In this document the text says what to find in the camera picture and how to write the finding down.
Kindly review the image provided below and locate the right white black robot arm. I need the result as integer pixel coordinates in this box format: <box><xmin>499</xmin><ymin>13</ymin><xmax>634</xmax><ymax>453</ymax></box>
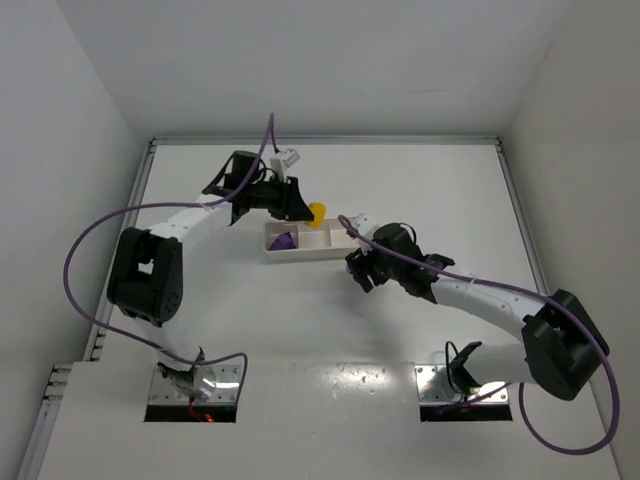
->
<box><xmin>340</xmin><ymin>214</ymin><xmax>609</xmax><ymax>401</ymax></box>

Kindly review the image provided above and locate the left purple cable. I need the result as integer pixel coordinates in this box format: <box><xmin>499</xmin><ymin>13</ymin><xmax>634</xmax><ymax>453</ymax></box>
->
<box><xmin>62</xmin><ymin>112</ymin><xmax>277</xmax><ymax>371</ymax></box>

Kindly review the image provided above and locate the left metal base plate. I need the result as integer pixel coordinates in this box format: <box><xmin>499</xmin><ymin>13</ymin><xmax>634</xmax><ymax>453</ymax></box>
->
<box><xmin>148</xmin><ymin>365</ymin><xmax>241</xmax><ymax>406</ymax></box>

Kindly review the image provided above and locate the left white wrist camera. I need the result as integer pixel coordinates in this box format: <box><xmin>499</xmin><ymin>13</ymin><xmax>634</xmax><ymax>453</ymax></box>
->
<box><xmin>269</xmin><ymin>149</ymin><xmax>300</xmax><ymax>181</ymax></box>

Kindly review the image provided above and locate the metal base plate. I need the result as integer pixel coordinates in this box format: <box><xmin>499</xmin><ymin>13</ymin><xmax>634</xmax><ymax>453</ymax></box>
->
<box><xmin>148</xmin><ymin>365</ymin><xmax>241</xmax><ymax>406</ymax></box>
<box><xmin>415</xmin><ymin>364</ymin><xmax>509</xmax><ymax>407</ymax></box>

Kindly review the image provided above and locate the yellow rounded lego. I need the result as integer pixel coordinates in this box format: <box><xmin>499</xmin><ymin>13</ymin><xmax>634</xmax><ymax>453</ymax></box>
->
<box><xmin>305</xmin><ymin>202</ymin><xmax>327</xmax><ymax>229</ymax></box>

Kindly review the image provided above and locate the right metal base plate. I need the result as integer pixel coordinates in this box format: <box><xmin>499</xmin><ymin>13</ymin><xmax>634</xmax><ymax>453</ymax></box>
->
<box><xmin>415</xmin><ymin>364</ymin><xmax>509</xmax><ymax>407</ymax></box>

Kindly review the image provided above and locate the white three-compartment tray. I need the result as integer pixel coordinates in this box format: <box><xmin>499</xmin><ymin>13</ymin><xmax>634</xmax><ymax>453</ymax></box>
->
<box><xmin>262</xmin><ymin>218</ymin><xmax>360</xmax><ymax>262</ymax></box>

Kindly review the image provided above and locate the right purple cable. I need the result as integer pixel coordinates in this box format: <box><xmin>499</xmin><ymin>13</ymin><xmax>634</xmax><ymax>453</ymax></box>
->
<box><xmin>337</xmin><ymin>214</ymin><xmax>621</xmax><ymax>456</ymax></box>

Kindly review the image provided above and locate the purple cable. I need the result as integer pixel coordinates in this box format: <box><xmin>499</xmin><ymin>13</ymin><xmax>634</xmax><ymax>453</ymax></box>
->
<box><xmin>337</xmin><ymin>214</ymin><xmax>621</xmax><ymax>456</ymax></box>
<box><xmin>62</xmin><ymin>112</ymin><xmax>277</xmax><ymax>371</ymax></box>

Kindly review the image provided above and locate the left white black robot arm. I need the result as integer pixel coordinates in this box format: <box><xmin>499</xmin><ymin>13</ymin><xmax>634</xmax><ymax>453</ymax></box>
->
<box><xmin>107</xmin><ymin>149</ymin><xmax>319</xmax><ymax>392</ymax></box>

